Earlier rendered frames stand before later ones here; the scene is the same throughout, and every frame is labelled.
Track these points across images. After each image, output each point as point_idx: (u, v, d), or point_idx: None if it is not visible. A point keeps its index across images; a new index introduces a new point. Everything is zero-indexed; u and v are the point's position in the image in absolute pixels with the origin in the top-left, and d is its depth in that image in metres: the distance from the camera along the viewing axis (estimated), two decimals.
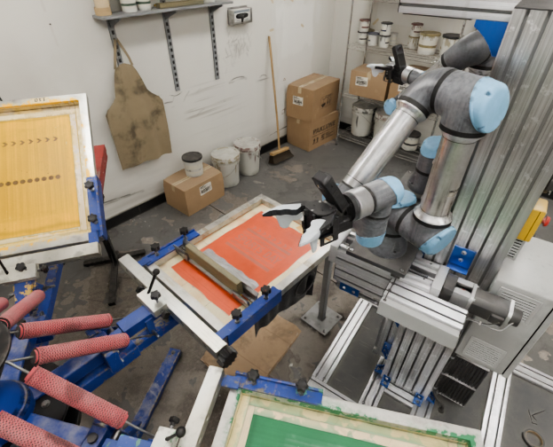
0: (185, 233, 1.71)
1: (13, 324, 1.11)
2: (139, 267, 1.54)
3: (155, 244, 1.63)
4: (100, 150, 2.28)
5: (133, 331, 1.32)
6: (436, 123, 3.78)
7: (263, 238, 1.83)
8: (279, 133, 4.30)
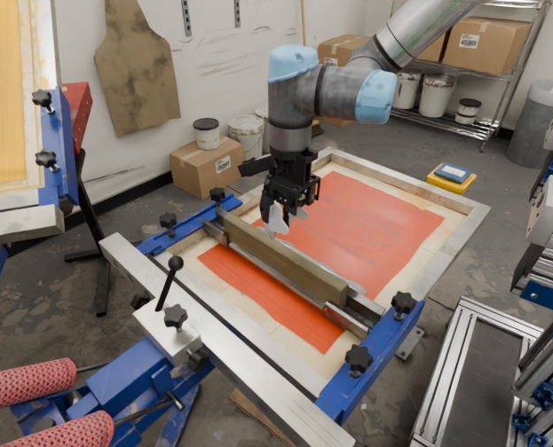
0: (220, 199, 0.97)
1: None
2: (139, 255, 0.80)
3: (169, 215, 0.89)
4: (81, 87, 1.53)
5: (124, 400, 0.57)
6: (509, 85, 3.03)
7: (347, 209, 1.08)
8: None
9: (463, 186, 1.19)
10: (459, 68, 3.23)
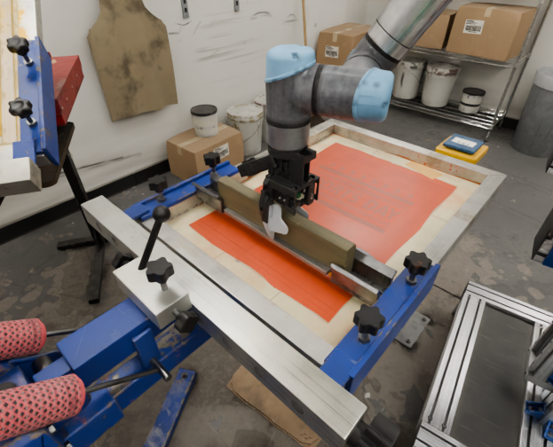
0: (215, 164, 0.89)
1: None
2: (125, 218, 0.72)
3: (159, 177, 0.81)
4: (71, 59, 1.46)
5: (101, 365, 0.50)
6: (514, 72, 2.96)
7: (351, 178, 1.01)
8: None
9: (475, 157, 1.11)
10: (462, 55, 3.15)
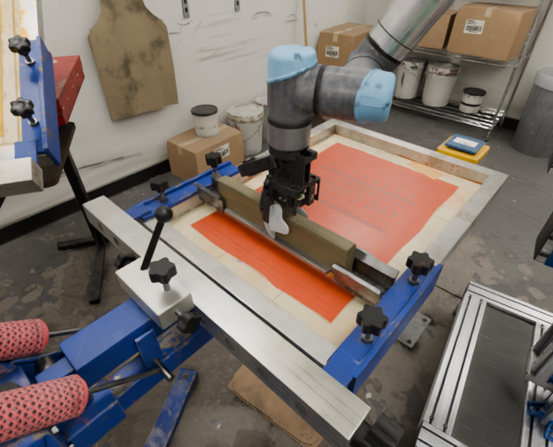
0: (216, 164, 0.89)
1: None
2: (127, 218, 0.72)
3: (161, 177, 0.81)
4: (72, 59, 1.46)
5: (104, 366, 0.50)
6: (515, 72, 2.96)
7: (353, 178, 1.01)
8: None
9: (477, 157, 1.11)
10: (463, 55, 3.15)
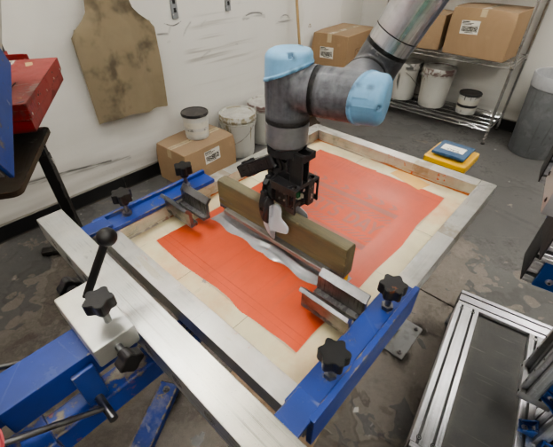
0: (185, 174, 0.84)
1: None
2: (82, 235, 0.67)
3: (123, 190, 0.76)
4: (49, 62, 1.41)
5: (34, 409, 0.45)
6: (511, 74, 2.91)
7: (334, 189, 0.96)
8: None
9: (465, 165, 1.06)
10: (459, 56, 3.10)
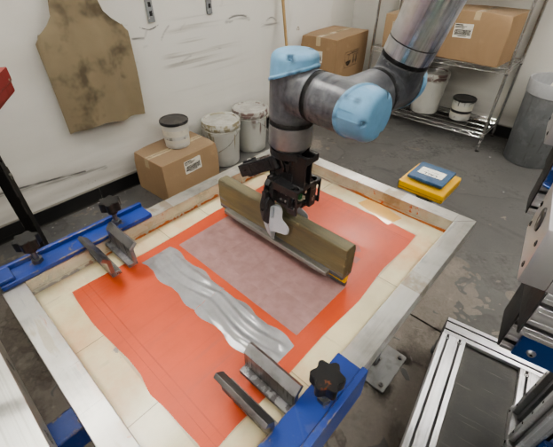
0: (112, 211, 0.72)
1: None
2: None
3: (28, 235, 0.64)
4: None
5: None
6: (506, 79, 2.79)
7: None
8: None
9: (443, 192, 0.94)
10: (452, 60, 2.98)
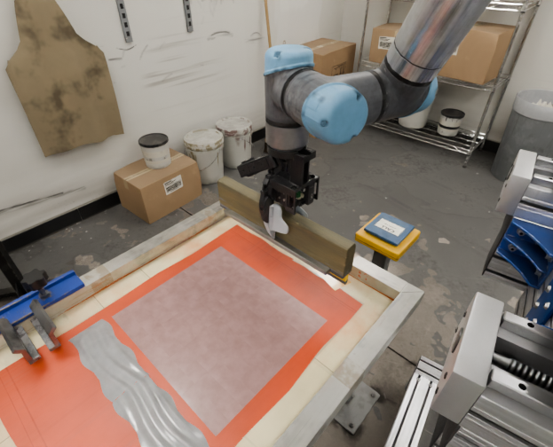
0: (35, 288, 0.69)
1: None
2: None
3: None
4: None
5: None
6: (492, 96, 2.75)
7: None
8: None
9: (399, 250, 0.91)
10: (438, 76, 2.95)
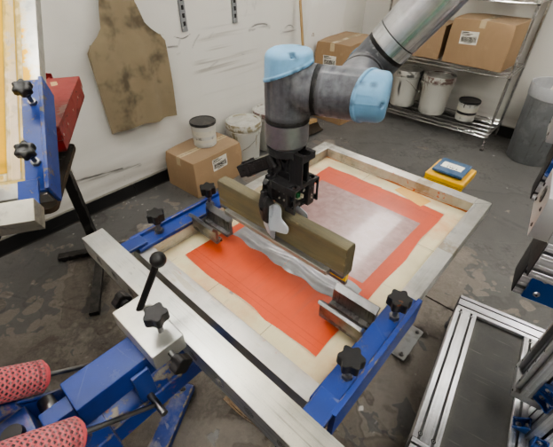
0: (210, 194, 0.93)
1: None
2: (124, 253, 0.76)
3: (156, 210, 0.85)
4: (72, 82, 1.50)
5: (102, 404, 0.54)
6: (509, 82, 3.00)
7: None
8: None
9: (462, 182, 1.15)
10: (459, 66, 3.19)
